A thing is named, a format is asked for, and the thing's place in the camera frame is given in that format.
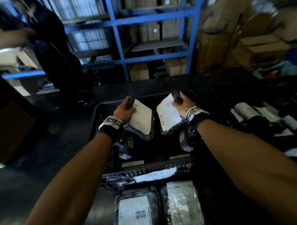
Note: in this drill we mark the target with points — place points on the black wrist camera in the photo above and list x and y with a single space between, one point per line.
126 147
185 142

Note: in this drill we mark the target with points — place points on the brown cardboard box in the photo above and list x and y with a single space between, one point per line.
14 132

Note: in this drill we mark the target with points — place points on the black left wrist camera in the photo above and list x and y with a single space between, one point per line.
126 147

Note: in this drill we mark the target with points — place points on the small cardboard box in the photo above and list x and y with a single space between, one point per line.
176 67
139 71

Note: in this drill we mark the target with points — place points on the row of cardboard boxes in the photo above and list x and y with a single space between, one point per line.
157 31

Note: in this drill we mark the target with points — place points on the person's right fingers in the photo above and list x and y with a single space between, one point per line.
180 98

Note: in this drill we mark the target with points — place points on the person's right hand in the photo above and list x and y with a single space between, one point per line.
184 105

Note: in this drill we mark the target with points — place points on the person's left fingers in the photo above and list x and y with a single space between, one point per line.
126 102

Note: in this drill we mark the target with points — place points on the small black handheld device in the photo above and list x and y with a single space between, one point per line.
130 103
176 96

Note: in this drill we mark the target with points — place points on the blue metal shelf rack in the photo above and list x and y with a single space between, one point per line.
148 18

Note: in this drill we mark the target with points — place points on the black plastic crate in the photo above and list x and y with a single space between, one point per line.
160 148

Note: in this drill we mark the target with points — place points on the right wristband with markers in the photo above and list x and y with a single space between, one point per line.
197 113

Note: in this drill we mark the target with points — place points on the blue cloth bundle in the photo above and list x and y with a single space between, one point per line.
278 67

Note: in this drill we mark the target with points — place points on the white-labelled black plastic parcel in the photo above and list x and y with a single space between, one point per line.
167 114
142 119

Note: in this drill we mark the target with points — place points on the person's left forearm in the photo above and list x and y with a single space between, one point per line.
74 185

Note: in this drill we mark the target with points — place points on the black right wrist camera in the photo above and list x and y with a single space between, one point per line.
185 142

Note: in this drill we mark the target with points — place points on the left wristband with markers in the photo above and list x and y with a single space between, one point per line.
111 122

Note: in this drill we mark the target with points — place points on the person's left hand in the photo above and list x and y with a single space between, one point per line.
122 113

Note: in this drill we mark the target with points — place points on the person's right forearm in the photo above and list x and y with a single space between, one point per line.
250 162

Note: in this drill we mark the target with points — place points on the black parcel with barcode label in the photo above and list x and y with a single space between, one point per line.
135 208

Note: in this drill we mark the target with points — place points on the black parcel with grey label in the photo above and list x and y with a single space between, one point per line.
183 202

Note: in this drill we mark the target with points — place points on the stack of large cardboard boxes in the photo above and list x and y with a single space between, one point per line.
243 34

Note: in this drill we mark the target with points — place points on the wristband with markers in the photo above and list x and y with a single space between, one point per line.
111 122
197 113

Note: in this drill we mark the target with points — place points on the black parcel with handwritten label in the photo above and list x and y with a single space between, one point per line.
150 176

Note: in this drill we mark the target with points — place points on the pile of grey plastic parcels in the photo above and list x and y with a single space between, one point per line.
262 118

